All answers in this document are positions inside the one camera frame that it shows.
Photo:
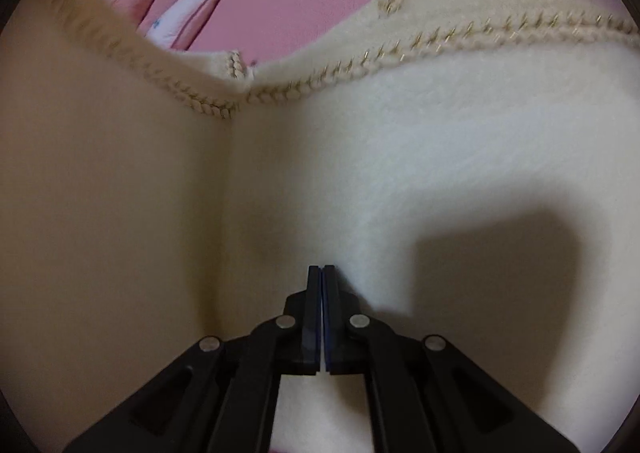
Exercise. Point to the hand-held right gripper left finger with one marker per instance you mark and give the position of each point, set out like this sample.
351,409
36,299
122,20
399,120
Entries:
310,313

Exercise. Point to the white pillow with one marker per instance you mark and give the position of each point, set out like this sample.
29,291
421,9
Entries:
187,15

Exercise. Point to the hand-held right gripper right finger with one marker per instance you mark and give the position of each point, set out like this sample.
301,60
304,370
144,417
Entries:
331,313

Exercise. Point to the pink folded blanket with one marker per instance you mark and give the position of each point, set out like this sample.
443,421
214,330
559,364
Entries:
135,0

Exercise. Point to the cream knit cardigan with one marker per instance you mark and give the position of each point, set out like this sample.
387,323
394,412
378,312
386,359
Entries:
450,143

